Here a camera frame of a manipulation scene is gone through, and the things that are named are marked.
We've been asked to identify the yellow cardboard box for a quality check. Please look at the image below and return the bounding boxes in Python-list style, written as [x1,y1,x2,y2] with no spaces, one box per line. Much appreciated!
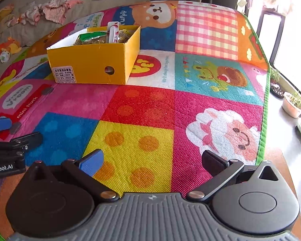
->
[47,25,141,85]

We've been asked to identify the nut snack bag green edge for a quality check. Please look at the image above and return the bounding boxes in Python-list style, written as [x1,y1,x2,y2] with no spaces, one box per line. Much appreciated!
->
[74,31,107,46]

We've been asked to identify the pink white candy stick pack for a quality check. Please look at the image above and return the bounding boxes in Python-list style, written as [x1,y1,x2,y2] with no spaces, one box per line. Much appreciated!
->
[107,21,120,44]

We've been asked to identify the orange yellow plush toy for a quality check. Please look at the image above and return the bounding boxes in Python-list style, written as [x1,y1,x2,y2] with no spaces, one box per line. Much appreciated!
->
[0,37,21,63]

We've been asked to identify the white flower pot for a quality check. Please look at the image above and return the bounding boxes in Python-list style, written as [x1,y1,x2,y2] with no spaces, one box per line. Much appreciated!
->
[282,91,301,119]

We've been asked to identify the grey long bed pillow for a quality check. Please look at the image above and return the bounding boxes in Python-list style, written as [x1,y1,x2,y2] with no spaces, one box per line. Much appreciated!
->
[0,0,147,46]

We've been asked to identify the pink baby clothes pile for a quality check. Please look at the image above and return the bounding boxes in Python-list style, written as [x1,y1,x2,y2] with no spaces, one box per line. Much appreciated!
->
[7,0,83,27]

